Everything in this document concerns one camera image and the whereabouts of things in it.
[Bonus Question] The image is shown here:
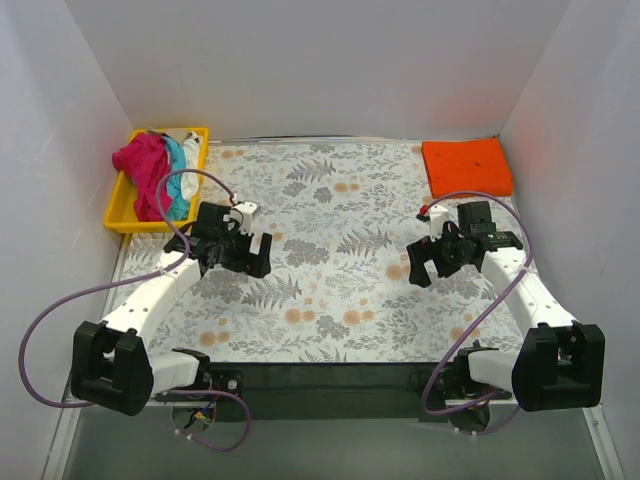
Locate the magenta t shirt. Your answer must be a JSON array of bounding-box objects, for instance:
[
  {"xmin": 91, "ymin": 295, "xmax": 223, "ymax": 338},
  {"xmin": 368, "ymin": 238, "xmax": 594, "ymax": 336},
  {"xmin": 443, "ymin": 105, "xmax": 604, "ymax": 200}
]
[{"xmin": 112, "ymin": 133, "xmax": 172, "ymax": 222}]

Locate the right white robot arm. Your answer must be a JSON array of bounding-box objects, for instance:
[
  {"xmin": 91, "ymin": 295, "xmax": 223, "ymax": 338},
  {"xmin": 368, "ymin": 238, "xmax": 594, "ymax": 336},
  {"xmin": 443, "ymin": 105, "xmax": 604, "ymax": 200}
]
[{"xmin": 407, "ymin": 194, "xmax": 605, "ymax": 412}]

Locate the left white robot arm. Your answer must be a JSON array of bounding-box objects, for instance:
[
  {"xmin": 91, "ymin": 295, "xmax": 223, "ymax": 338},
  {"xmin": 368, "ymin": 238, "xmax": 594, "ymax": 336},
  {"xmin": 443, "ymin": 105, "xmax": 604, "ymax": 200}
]
[{"xmin": 71, "ymin": 202, "xmax": 272, "ymax": 416}]

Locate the light blue t shirt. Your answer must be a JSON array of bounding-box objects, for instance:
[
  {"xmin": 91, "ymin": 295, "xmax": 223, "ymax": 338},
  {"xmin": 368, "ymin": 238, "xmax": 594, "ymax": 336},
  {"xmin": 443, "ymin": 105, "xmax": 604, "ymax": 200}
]
[{"xmin": 163, "ymin": 136, "xmax": 191, "ymax": 221}]

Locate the white t shirt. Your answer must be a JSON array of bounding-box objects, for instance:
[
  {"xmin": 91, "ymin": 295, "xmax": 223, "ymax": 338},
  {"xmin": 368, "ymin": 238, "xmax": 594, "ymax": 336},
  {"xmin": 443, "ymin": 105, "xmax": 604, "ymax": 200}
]
[{"xmin": 181, "ymin": 131, "xmax": 203, "ymax": 202}]

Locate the folded orange t shirt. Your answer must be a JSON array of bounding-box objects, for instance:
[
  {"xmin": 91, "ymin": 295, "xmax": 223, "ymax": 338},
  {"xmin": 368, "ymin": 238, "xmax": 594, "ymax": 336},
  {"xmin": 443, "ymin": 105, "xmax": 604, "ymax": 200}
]
[{"xmin": 421, "ymin": 137, "xmax": 514, "ymax": 198}]

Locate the yellow plastic tray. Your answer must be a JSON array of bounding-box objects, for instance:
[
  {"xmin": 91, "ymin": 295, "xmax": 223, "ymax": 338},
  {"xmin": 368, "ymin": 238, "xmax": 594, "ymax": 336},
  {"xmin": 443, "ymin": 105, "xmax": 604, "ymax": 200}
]
[{"xmin": 104, "ymin": 127, "xmax": 209, "ymax": 234}]

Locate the beige t shirt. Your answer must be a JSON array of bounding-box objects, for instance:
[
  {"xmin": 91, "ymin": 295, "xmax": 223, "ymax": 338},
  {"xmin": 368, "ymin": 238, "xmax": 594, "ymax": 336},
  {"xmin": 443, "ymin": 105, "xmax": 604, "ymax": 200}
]
[{"xmin": 145, "ymin": 128, "xmax": 198, "ymax": 145}]

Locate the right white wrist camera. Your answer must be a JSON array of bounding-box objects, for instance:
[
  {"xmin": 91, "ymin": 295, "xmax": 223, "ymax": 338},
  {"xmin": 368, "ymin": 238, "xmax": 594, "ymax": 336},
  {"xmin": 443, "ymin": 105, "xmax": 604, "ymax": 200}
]
[{"xmin": 416, "ymin": 205, "xmax": 450, "ymax": 241}]

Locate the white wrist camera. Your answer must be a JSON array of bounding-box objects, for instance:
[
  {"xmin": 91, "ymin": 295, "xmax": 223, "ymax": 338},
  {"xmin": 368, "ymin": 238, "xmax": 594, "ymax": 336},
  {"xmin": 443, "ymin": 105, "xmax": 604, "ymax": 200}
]
[
  {"xmin": 223, "ymin": 202, "xmax": 261, "ymax": 235},
  {"xmin": 416, "ymin": 205, "xmax": 450, "ymax": 241}
]

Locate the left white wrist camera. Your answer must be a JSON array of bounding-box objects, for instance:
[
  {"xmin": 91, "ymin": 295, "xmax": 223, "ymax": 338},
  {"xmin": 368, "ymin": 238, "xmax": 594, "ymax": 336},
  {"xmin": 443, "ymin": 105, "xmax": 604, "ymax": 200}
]
[{"xmin": 223, "ymin": 202, "xmax": 261, "ymax": 235}]

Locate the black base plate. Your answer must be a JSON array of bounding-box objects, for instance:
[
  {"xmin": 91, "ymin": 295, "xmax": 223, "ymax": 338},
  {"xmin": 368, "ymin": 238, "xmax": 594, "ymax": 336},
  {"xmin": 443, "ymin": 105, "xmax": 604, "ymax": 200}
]
[{"xmin": 190, "ymin": 362, "xmax": 491, "ymax": 431}]

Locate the aluminium rail frame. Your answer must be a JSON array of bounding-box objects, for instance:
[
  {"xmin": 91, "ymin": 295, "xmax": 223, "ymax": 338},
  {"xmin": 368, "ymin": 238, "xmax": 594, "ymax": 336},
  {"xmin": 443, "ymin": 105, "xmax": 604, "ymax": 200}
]
[{"xmin": 43, "ymin": 391, "xmax": 623, "ymax": 479}]

